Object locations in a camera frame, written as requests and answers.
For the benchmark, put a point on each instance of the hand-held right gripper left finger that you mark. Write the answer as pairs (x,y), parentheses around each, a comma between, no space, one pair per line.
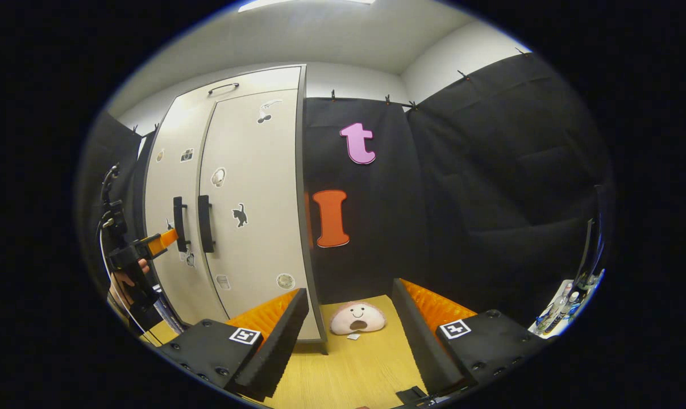
(280,341)

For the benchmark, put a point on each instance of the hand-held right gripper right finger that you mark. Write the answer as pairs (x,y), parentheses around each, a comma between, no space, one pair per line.
(422,341)

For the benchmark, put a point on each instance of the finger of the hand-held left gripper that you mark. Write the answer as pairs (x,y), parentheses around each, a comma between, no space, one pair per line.
(161,243)

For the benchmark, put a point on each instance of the white cabinet door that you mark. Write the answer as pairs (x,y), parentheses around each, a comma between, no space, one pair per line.
(172,170)
(263,170)

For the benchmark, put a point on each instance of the small black desk clamp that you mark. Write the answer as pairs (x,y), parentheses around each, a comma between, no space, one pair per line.
(412,395)

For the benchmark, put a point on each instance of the black backdrop cloth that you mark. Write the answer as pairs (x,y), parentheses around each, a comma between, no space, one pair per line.
(507,187)
(141,170)
(107,153)
(377,238)

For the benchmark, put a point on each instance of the pink round plush toy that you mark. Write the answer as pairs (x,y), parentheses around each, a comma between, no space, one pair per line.
(357,318)

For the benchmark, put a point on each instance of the white side table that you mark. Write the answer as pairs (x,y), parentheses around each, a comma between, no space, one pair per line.
(547,329)

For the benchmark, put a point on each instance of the white cabinet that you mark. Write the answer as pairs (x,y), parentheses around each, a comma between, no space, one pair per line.
(300,170)

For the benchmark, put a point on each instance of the white cabinet drawer front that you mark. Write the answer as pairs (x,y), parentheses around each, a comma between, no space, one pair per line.
(263,79)

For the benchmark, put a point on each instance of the black computer monitor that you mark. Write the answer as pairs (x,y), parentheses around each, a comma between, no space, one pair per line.
(595,250)

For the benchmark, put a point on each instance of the ceiling light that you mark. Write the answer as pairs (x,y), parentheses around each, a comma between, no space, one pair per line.
(303,3)

